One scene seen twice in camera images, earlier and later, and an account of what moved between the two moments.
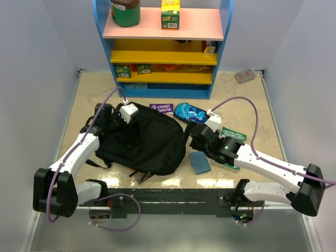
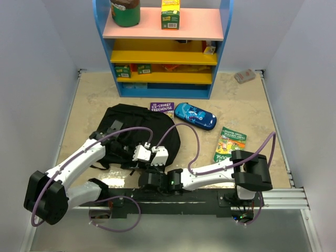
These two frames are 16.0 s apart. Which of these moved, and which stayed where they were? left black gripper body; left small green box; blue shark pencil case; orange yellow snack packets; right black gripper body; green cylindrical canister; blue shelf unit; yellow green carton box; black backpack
Moved: right black gripper body; black backpack; left black gripper body
Stayed: left small green box; orange yellow snack packets; blue shark pencil case; green cylindrical canister; blue shelf unit; yellow green carton box
